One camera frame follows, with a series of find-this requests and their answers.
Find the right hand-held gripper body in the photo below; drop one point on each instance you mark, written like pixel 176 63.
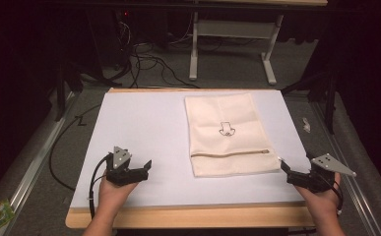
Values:
pixel 316 178

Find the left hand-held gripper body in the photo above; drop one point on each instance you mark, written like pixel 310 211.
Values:
pixel 122 175

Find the person's left hand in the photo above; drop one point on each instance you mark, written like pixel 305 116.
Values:
pixel 114 193

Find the person's right hand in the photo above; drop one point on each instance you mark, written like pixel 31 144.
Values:
pixel 322 205

